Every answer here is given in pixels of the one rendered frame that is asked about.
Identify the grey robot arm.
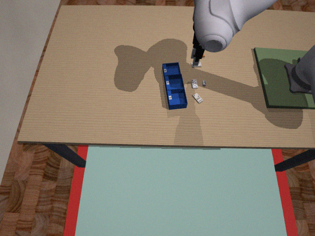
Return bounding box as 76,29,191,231
192,0,315,103

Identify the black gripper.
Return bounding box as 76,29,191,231
191,33,205,66

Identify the blue three-compartment bin rack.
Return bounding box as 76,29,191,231
162,62,188,110

